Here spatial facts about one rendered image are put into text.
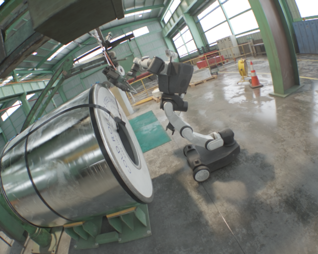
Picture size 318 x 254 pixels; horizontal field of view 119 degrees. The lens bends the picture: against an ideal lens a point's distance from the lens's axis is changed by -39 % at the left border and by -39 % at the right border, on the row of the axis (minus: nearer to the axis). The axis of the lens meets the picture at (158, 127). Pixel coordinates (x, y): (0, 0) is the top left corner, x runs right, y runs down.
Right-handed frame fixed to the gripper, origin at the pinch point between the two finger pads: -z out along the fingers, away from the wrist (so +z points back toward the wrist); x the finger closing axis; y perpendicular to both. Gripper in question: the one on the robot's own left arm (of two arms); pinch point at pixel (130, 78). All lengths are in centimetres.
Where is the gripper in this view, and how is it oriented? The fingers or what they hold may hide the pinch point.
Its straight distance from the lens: 183.0
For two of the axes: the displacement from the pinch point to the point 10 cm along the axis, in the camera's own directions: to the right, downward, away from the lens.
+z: 3.9, -9.2, 0.0
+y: -1.1, -0.4, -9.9
